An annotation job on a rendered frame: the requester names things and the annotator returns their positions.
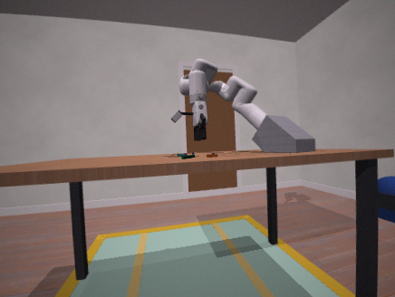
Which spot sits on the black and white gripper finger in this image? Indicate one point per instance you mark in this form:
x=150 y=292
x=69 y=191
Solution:
x=202 y=133
x=196 y=129

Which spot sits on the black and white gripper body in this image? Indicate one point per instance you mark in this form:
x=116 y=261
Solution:
x=198 y=107

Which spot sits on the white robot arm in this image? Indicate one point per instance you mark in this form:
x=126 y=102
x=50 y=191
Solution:
x=196 y=84

